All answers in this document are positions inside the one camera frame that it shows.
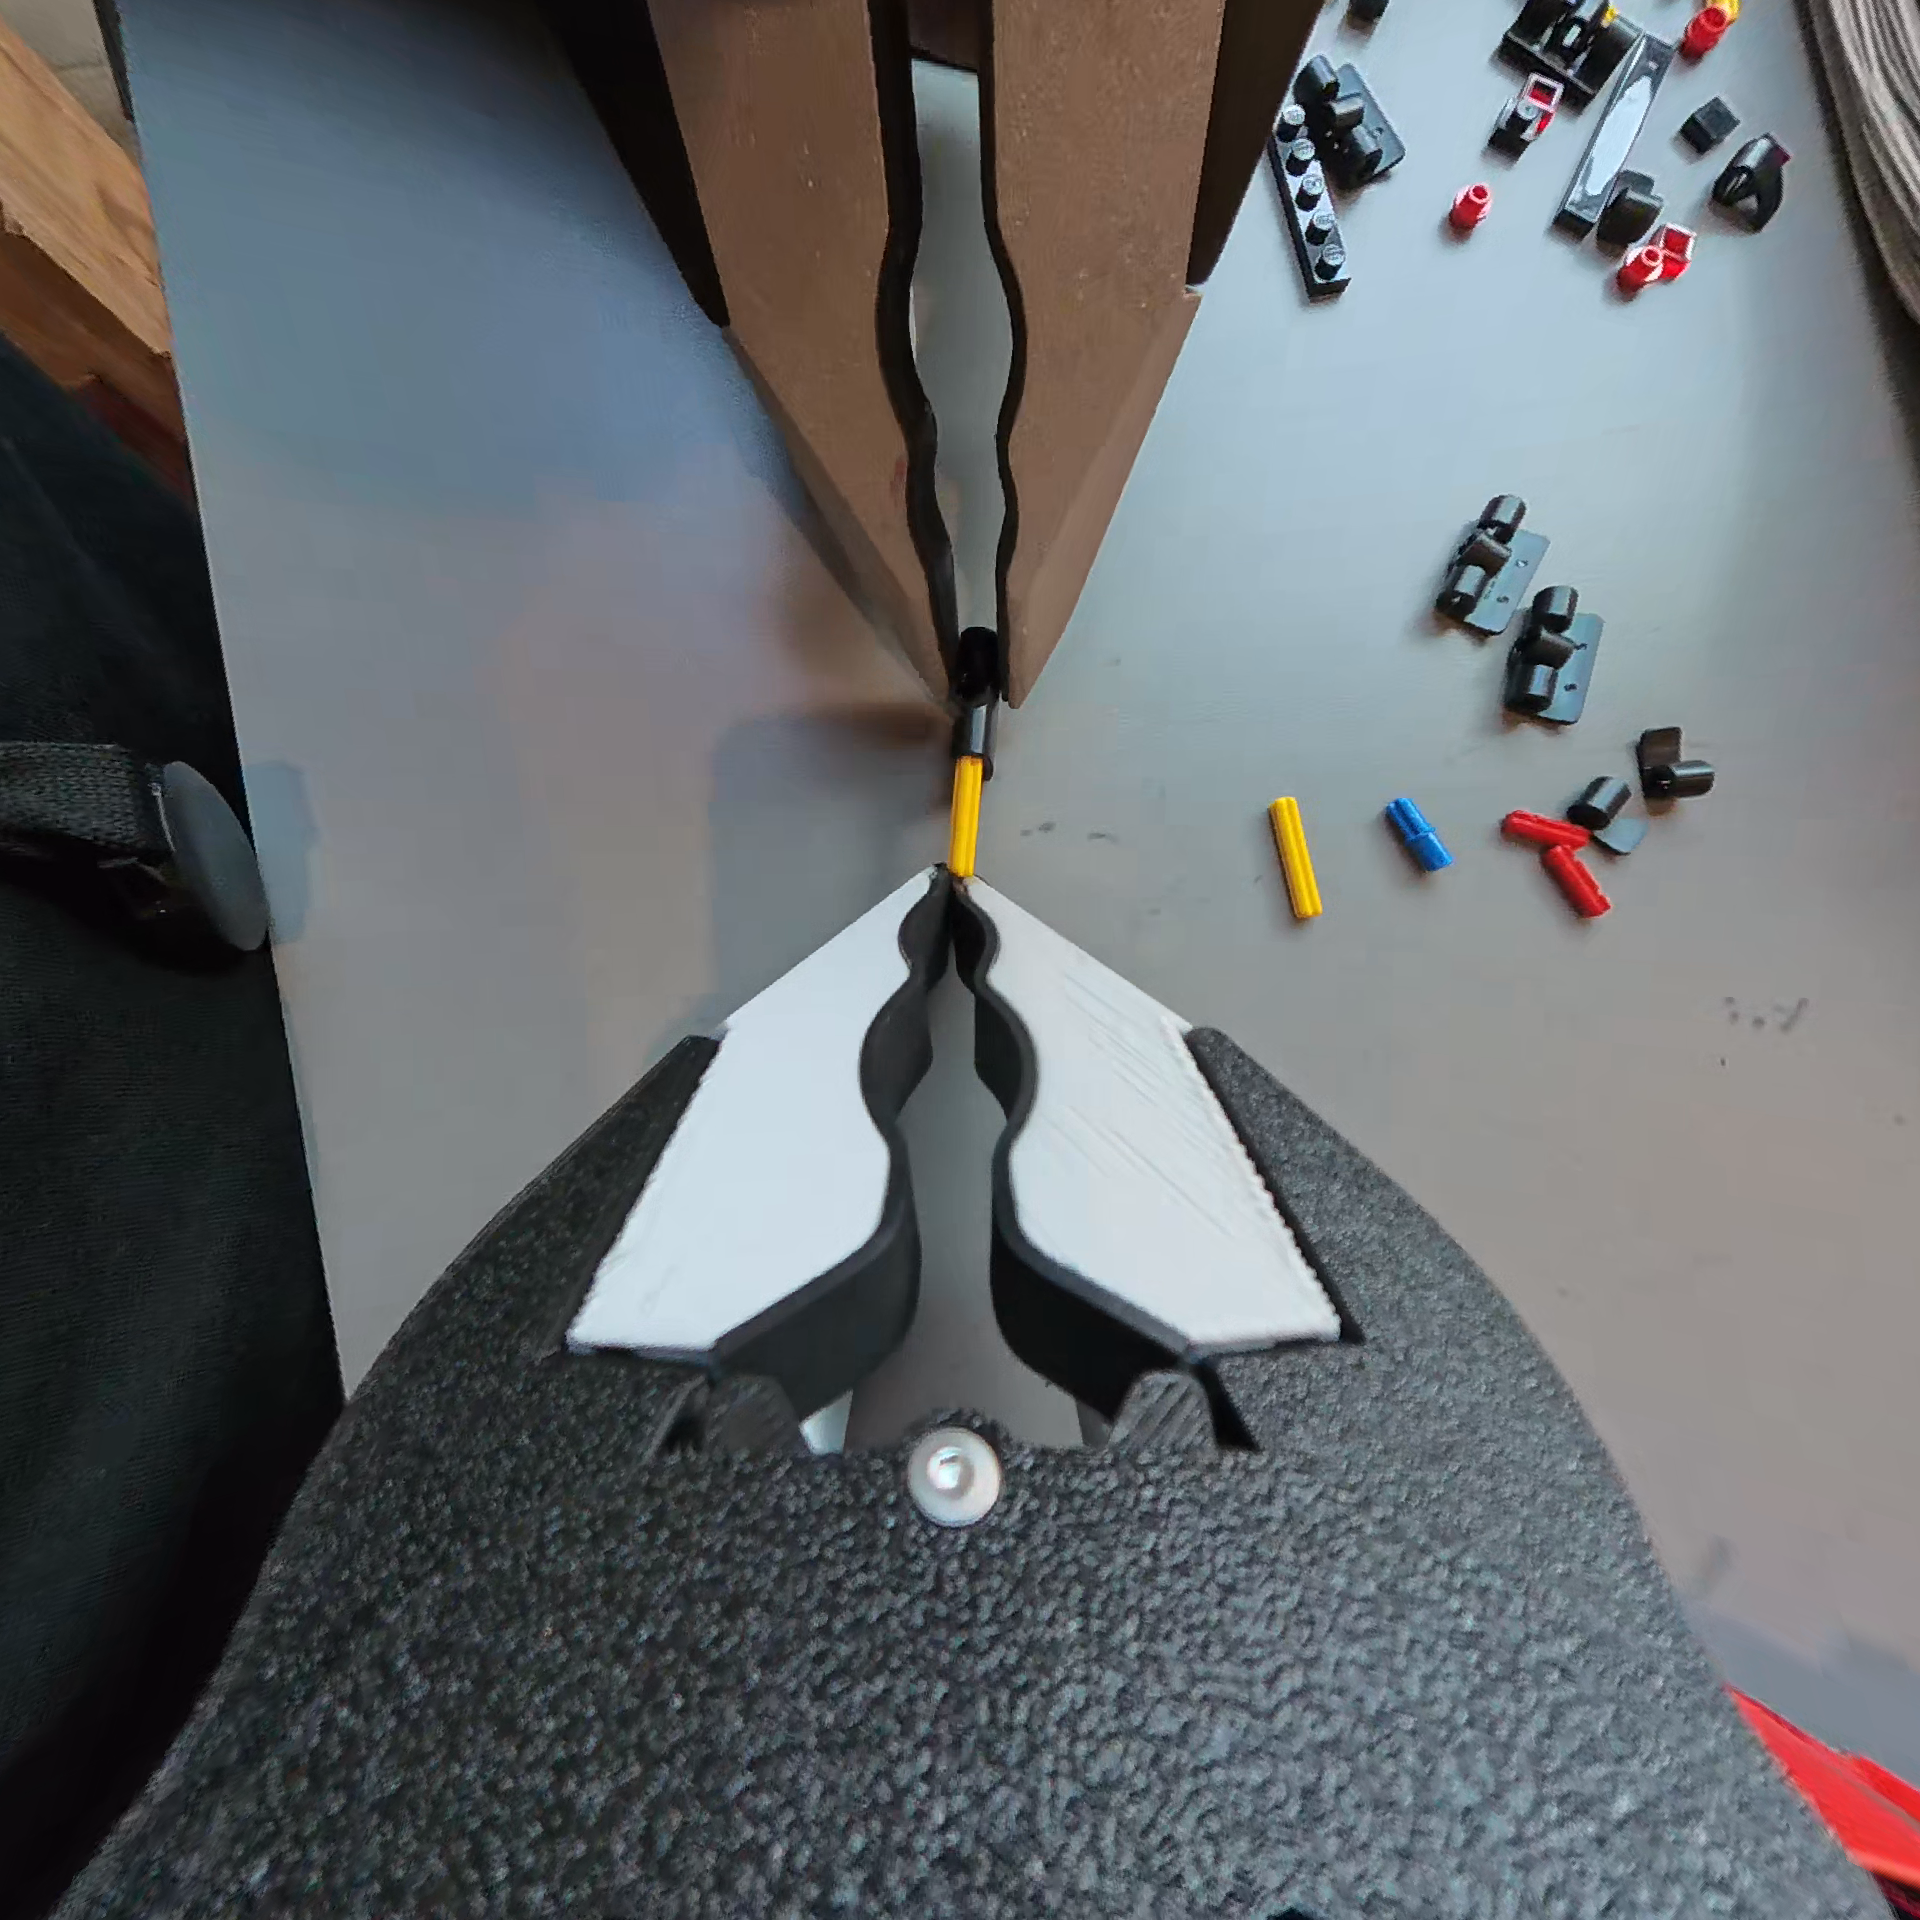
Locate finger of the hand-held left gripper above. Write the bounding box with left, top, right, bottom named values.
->
left=645, top=0, right=968, bottom=702
left=980, top=0, right=1229, bottom=708

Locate round grey knob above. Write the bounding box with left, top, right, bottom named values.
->
left=156, top=761, right=270, bottom=954

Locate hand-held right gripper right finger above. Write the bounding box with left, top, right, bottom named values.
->
left=957, top=877, right=1346, bottom=1421

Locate instruction booklet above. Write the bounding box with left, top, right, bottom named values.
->
left=1793, top=0, right=1920, bottom=322

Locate pile of small toy bricks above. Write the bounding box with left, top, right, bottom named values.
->
left=1268, top=0, right=1793, bottom=301

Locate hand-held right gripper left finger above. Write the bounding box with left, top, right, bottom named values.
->
left=571, top=870, right=957, bottom=1402

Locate black strap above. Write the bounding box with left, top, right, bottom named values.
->
left=0, top=742, right=173, bottom=900

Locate person's lap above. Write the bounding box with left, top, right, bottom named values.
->
left=0, top=337, right=345, bottom=1920

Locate partly built toy car model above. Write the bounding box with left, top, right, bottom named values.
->
left=1725, top=1678, right=1920, bottom=1908

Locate black toy clip plate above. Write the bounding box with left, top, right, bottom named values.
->
left=1435, top=496, right=1552, bottom=636
left=1505, top=584, right=1607, bottom=729

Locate wooden post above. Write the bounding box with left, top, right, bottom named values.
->
left=0, top=24, right=196, bottom=496

